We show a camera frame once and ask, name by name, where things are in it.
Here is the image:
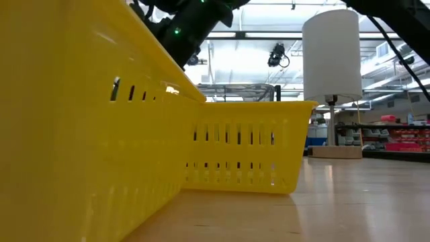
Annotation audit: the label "white shade wooden base lamp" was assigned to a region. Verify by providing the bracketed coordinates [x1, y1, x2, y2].
[302, 9, 363, 160]

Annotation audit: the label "blue and white containers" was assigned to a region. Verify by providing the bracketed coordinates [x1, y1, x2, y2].
[304, 114, 329, 149]

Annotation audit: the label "black ceiling camera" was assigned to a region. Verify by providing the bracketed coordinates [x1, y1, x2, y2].
[267, 42, 291, 69]

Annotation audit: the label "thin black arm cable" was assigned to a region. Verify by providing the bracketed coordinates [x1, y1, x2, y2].
[368, 15, 430, 104]

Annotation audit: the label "yellow slotted plastic basket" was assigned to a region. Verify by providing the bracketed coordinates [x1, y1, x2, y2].
[0, 0, 318, 242]

